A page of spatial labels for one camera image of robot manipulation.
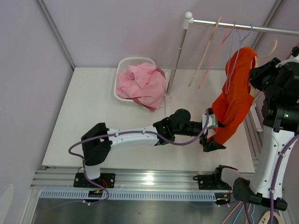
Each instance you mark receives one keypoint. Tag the spare beige hanger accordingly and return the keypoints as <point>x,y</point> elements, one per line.
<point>266,218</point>

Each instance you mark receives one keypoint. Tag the metal clothes rack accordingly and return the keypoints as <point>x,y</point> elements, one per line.
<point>189,19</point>

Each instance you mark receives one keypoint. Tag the white plastic basket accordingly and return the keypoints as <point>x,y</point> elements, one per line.
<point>121,79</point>

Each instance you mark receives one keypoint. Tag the beige plastic hanger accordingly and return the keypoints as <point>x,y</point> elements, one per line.
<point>205,51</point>

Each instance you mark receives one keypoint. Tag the white slotted cable duct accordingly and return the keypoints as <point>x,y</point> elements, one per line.
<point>129,195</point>

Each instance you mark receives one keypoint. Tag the dark pink t shirt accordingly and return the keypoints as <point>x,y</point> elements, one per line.
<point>152,95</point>

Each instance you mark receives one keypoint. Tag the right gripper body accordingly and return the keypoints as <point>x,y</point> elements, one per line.
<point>266,78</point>

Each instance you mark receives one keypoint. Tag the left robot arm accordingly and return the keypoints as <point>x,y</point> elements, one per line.
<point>99,140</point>

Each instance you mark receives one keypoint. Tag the spare blue wire hanger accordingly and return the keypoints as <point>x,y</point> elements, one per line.
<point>240,218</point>

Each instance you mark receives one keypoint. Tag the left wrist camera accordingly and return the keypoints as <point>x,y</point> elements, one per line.
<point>209,122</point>

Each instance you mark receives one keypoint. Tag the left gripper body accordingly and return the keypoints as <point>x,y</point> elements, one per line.
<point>194,130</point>

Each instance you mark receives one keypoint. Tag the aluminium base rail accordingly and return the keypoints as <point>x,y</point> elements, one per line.
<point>126,179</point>

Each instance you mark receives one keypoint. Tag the orange t shirt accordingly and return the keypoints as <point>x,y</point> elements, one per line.
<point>232,108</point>

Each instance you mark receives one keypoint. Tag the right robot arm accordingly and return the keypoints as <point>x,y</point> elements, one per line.
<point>279,81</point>

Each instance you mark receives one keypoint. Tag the light pink tank top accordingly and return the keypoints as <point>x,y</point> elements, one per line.
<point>140,84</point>

